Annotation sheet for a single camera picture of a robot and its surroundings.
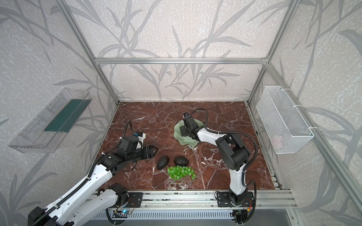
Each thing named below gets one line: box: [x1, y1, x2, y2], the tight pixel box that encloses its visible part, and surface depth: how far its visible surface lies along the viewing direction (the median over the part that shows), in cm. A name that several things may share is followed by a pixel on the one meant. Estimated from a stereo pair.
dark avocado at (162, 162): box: [156, 155, 170, 170], surface depth 85 cm
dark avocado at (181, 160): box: [173, 155, 190, 167], surface depth 84 cm
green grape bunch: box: [167, 165, 197, 180], surface depth 82 cm
